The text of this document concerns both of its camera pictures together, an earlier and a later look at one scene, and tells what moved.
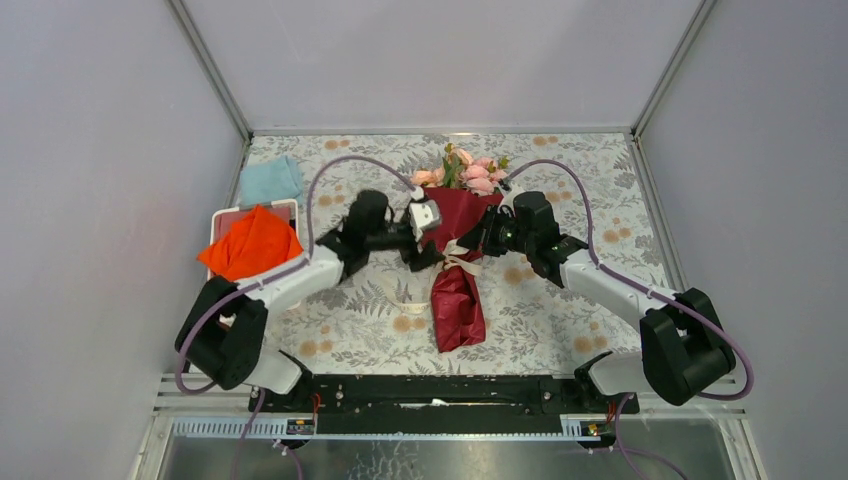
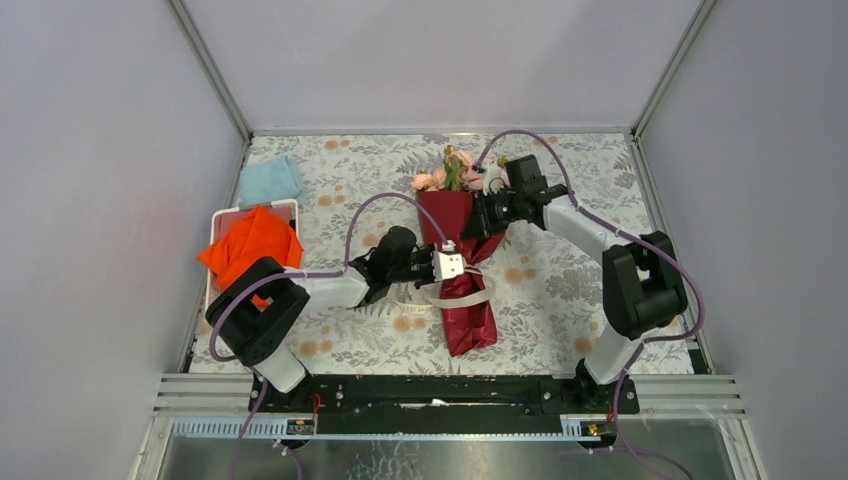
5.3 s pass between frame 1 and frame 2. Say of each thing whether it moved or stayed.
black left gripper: moved
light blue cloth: stayed
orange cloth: stayed
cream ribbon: moved
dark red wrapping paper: moved
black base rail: stayed
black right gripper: moved
